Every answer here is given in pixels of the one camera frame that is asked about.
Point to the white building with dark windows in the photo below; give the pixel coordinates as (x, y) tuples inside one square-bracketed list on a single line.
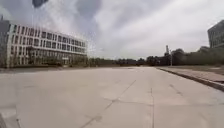
[(40, 45)]

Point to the dark raised kerb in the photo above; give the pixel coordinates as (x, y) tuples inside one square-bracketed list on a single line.
[(196, 79)]

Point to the lamp post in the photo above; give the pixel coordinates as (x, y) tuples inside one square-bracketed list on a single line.
[(171, 57)]

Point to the grey building with window grid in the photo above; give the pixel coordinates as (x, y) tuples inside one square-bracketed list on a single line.
[(217, 35)]

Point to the row of trees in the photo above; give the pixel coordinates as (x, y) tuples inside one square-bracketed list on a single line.
[(160, 60)]

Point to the raised reddish paved terrace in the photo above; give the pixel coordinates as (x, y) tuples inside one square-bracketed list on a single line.
[(206, 74)]

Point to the pale concrete slab plaza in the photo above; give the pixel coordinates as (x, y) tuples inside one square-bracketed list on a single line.
[(110, 90)]

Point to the distant tower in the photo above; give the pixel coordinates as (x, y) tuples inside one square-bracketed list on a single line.
[(167, 50)]

